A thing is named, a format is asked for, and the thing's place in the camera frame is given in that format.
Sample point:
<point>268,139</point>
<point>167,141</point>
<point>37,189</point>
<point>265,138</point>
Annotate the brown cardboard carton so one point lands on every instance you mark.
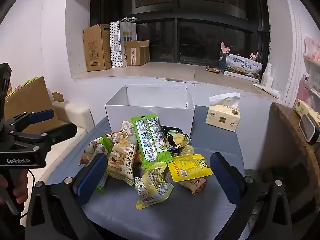
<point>35,97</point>

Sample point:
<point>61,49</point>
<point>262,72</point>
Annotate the round wooden side table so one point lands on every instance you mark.
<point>287,130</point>

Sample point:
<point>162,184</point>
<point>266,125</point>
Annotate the beige cartoon snack packet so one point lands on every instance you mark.
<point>122,155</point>

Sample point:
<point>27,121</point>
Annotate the black snack packet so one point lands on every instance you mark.
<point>165,130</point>

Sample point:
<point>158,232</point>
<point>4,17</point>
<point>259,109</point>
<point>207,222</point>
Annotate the person's left hand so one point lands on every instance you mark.
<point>21,182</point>

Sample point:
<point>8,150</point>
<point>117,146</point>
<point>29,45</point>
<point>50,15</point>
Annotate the beige tissue pack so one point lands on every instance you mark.
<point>221,117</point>

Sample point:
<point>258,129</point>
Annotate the small beige orange snack packet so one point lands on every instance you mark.
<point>197,186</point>

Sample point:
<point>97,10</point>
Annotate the small open cardboard box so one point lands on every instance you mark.
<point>140,55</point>

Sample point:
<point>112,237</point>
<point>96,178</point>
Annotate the white brown snack packet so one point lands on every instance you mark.
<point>87,152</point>

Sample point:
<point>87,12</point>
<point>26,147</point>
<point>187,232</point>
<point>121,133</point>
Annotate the grey-blue tablecloth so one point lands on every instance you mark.
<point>200,142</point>

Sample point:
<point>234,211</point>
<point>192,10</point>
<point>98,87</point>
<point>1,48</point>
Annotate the yellow-green snack packet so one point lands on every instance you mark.
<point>152,185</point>

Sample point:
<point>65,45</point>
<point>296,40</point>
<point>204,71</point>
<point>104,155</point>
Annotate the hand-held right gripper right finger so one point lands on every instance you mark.
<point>225,177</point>

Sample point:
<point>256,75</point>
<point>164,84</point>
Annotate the dotted white paper bag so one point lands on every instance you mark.
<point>115,45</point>

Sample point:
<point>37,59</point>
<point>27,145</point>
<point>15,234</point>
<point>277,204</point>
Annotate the large brown cardboard box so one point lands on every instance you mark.
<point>96,47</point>

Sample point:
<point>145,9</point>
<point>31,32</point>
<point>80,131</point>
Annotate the white leather seat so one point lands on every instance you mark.
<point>72,115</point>

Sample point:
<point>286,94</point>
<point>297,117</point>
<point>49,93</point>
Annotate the green white snack packet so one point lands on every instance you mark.
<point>105,142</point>

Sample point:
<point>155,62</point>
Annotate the white storage shelf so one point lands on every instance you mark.
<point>310,92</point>

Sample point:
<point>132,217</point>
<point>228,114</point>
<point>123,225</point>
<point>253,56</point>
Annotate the white tube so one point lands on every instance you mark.
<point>271,92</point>

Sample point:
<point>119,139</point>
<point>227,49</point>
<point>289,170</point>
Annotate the small pale yellow box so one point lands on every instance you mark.
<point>302,107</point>

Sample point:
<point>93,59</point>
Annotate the black window frame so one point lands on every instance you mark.
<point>178,17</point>

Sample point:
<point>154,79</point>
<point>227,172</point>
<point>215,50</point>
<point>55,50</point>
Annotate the white foam box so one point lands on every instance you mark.
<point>150,97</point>

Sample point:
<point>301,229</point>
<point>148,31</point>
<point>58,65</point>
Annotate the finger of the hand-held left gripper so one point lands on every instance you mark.
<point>62,132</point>
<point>41,116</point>

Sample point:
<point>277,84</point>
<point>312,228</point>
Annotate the long green snack packet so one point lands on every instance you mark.
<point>150,140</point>

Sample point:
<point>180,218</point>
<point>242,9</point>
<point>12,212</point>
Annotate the yellow jelly cup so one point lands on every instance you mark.
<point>187,150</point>

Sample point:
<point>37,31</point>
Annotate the printed landscape gift box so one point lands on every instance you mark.
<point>240,66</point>

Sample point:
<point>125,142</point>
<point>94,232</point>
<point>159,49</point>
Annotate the small brown packet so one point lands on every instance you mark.
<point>212,69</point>

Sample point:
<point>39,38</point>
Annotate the white bag with coloured squares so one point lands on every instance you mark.
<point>127,30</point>

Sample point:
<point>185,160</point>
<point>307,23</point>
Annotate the white rounded device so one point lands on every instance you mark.
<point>308,130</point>

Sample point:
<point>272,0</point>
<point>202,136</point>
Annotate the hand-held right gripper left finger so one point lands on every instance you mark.
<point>91,180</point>

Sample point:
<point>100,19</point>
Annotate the yellow snack packet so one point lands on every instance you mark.
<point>187,167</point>

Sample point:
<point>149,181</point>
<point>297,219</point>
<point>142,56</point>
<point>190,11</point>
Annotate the jelly cup with printed lid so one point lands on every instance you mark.
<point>181,140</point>

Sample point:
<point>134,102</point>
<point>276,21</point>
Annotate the pink plastic toy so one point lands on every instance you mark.
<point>255,56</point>
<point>225,48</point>

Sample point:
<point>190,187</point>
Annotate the white plastic bottle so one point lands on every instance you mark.
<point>267,77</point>

